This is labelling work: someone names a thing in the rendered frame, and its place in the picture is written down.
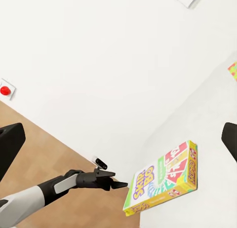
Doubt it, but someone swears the board game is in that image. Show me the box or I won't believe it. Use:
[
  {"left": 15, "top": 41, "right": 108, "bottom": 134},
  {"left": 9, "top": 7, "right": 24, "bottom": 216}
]
[{"left": 123, "top": 140, "right": 198, "bottom": 216}]

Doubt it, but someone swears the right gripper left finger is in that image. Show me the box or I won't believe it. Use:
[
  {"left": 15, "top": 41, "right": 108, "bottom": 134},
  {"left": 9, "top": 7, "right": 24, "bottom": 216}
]
[{"left": 0, "top": 122, "right": 26, "bottom": 181}]

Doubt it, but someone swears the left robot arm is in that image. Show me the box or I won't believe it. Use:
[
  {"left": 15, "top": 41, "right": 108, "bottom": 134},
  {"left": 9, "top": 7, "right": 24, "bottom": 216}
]
[{"left": 0, "top": 156, "right": 128, "bottom": 228}]

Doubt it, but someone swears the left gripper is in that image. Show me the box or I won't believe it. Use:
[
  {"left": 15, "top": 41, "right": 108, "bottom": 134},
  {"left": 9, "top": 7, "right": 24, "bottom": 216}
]
[{"left": 83, "top": 168, "right": 128, "bottom": 191}]

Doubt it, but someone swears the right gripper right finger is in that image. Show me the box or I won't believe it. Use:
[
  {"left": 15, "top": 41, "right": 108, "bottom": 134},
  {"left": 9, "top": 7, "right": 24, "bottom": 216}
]
[{"left": 221, "top": 122, "right": 237, "bottom": 162}]

